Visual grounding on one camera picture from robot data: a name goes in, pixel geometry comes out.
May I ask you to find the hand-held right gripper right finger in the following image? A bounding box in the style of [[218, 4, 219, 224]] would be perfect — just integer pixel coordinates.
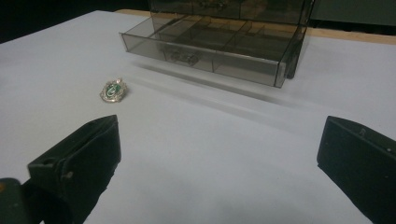
[[316, 115, 396, 224]]

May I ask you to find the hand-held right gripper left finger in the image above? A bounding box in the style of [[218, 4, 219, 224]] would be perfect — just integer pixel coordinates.
[[27, 114, 122, 224]]

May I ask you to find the silver green crest badge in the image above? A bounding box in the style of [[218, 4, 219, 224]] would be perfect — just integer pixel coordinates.
[[99, 77, 129, 104]]

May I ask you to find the smoky transparent drawer cabinet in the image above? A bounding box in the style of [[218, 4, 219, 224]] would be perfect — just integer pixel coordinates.
[[148, 0, 317, 80]]

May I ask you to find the dark metal trinket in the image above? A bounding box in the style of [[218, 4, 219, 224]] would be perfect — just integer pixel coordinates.
[[163, 46, 200, 67]]

